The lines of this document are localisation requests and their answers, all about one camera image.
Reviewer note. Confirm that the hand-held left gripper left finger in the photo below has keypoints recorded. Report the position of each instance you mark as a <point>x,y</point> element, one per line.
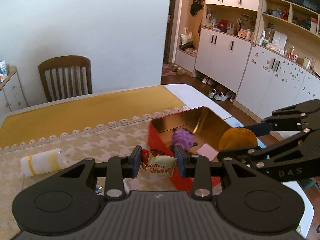
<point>136,161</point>

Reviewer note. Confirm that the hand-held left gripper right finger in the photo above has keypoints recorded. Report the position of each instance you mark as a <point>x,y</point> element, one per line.
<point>181,163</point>

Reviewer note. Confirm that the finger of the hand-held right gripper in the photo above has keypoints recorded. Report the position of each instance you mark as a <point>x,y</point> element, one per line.
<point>260,129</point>
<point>275,160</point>

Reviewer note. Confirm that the red white snack packet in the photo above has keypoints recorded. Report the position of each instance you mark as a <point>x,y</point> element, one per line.
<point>157,166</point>

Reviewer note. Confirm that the orange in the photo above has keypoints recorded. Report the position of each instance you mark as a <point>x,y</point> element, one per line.
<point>237,138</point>

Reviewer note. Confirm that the red tin box gold inside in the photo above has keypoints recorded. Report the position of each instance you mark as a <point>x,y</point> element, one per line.
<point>200,120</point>

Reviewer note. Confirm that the white yellow roller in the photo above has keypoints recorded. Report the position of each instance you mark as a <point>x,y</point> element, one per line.
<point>40,162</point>

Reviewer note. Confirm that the purple spiky ball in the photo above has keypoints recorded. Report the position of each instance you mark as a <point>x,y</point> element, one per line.
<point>182,137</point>

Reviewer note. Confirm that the pink note pad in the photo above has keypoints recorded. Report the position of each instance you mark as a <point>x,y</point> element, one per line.
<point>207,151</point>

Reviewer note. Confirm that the white shelving unit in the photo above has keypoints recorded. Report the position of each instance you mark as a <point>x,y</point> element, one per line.
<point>280,80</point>

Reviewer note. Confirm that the yellow table runner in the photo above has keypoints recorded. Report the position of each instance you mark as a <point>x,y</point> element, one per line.
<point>87,110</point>

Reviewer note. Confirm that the pair of white shoes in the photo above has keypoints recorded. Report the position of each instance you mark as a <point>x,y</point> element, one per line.
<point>208,80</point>

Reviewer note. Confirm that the tall white cabinet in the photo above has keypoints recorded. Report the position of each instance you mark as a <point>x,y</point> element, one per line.
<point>222,50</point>

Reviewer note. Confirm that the white plastic bottle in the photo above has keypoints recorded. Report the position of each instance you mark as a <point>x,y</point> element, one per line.
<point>262,38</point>

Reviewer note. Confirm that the beige slippers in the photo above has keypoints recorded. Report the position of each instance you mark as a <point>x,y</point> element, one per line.
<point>181,71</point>

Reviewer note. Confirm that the red patterned rug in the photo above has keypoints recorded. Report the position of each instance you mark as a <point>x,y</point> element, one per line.
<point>168,70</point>

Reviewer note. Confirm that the small wooden box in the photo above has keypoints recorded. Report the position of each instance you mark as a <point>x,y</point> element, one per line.
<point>243,33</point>

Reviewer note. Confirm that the white entry bench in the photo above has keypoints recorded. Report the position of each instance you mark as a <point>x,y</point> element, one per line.
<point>185,60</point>

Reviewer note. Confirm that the black bag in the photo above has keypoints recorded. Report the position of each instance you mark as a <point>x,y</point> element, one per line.
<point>186,47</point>

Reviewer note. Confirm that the white tote bag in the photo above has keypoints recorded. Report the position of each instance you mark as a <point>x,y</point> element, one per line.
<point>186,38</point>

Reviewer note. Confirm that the brown wooden chair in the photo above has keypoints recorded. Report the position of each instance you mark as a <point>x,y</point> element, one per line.
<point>65,61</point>

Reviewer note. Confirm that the dark brown door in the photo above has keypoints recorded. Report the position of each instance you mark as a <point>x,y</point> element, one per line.
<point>169,30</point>

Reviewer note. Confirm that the white drawer cabinet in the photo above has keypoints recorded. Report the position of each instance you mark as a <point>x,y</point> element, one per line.
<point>12,90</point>

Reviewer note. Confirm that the blue white packet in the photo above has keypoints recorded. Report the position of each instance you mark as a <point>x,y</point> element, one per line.
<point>3,67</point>

